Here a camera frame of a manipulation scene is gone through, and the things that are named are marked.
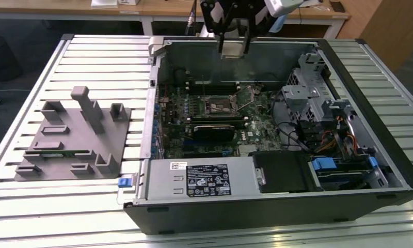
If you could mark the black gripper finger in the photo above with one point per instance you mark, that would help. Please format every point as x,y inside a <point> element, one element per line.
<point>247,45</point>
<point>221,44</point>

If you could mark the silver CPU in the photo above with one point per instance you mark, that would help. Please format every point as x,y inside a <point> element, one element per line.
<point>232,49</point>

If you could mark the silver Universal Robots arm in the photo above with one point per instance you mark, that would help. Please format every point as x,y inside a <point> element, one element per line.
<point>279,24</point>

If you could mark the CPU socket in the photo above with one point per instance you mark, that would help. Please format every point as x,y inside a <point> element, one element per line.
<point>224,102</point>

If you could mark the silver metal drive cage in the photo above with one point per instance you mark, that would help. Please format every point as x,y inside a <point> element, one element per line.
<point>308,77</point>

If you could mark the small black device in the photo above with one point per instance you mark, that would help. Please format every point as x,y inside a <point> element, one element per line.
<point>337,6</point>

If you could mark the green motherboard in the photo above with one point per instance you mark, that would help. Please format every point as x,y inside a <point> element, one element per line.
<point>261,129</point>

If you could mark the small black graphics card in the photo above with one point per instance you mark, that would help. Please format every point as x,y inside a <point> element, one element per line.
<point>213,133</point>

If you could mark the white box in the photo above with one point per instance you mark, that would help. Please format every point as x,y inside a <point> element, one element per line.
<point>104,3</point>

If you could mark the silver chipset heatsink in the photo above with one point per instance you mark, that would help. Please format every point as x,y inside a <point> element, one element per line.
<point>247,149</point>

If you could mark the wooden cabinet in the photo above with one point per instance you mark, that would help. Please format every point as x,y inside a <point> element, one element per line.
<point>392,31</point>

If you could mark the black expansion slot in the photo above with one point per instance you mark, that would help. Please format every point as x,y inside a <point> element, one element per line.
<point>203,154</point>

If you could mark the wooden desk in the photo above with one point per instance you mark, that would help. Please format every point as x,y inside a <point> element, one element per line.
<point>55,10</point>

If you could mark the black plastic shroud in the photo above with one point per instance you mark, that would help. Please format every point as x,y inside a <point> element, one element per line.
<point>281,173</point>

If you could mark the silver metal latch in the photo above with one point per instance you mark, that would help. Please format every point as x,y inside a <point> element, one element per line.
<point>260,176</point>

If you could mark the blue disk carrier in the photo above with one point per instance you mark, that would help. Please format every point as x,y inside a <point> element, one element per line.
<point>323,164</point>

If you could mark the grey parts rack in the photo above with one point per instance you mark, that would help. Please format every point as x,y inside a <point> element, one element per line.
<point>72,134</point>

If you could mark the grey power supply unit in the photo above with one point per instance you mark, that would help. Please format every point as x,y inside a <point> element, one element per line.
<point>157,180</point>

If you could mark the blue plastic tab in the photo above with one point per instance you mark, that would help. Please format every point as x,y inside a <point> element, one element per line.
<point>372,162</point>

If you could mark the blue case latch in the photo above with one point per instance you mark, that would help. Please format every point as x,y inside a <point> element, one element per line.
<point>124,182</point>

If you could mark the green RAM stick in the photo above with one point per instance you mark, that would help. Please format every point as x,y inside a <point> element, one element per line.
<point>68,153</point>

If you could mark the black waste bin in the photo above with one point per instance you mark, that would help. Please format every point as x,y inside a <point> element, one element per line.
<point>1,59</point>

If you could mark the black open PC case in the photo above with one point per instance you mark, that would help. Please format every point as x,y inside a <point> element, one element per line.
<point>244,217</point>

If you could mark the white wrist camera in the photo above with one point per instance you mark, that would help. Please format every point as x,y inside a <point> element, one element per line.
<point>281,7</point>

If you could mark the grey plastic bracket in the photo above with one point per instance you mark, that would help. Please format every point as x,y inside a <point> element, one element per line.
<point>337,106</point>

